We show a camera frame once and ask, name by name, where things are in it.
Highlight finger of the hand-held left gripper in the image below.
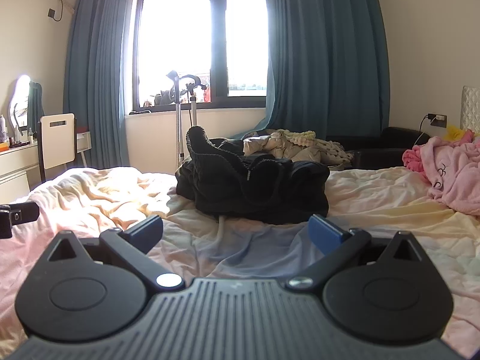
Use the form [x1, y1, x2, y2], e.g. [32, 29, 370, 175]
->
[0, 202, 40, 239]

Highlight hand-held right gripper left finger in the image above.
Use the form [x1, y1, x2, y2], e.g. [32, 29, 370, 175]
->
[47, 214, 185, 291]

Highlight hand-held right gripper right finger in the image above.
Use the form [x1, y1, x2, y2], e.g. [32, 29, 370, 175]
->
[285, 214, 424, 291]

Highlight black cotton garment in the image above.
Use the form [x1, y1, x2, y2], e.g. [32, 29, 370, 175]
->
[175, 157, 331, 226]

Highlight pastel bed sheet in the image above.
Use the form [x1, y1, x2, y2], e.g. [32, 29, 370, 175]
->
[0, 165, 480, 349]

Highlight white dresser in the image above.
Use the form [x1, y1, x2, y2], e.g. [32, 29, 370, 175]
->
[0, 142, 40, 203]

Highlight white chair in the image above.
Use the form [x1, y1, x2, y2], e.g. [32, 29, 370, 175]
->
[37, 113, 77, 182]

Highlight spotted beige cloth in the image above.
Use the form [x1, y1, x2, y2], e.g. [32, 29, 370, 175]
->
[311, 139, 355, 171]

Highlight white side cart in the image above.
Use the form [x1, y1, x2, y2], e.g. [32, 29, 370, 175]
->
[75, 131, 92, 167]

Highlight beige down jacket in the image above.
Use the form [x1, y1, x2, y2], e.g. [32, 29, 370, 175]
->
[243, 129, 327, 166]

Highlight cream knit blanket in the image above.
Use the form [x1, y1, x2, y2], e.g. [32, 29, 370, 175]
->
[281, 130, 317, 145]

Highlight bright pink cloth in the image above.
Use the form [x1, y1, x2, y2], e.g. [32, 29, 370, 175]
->
[402, 149, 426, 173]

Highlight black sofa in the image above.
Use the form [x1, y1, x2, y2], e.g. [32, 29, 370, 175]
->
[326, 127, 432, 169]

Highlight lit vanity mirror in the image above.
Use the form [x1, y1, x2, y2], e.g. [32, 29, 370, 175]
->
[7, 74, 45, 130]

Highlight garment steamer stand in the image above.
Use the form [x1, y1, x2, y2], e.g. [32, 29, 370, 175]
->
[165, 70, 207, 166]

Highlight pink fleece blanket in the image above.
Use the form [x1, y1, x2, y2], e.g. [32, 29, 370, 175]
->
[412, 129, 480, 216]

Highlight yellow plush toy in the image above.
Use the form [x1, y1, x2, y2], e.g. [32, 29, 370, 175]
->
[445, 124, 467, 140]

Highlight dark framed window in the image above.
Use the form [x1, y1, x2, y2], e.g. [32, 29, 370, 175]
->
[132, 0, 271, 111]

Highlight white quilted headboard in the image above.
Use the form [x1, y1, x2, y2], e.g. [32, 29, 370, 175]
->
[460, 85, 480, 136]

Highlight wall socket with charger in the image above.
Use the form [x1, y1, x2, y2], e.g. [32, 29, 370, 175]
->
[416, 113, 448, 147]

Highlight black wall plug with cable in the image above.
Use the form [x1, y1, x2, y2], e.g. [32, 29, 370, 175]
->
[47, 0, 76, 22]

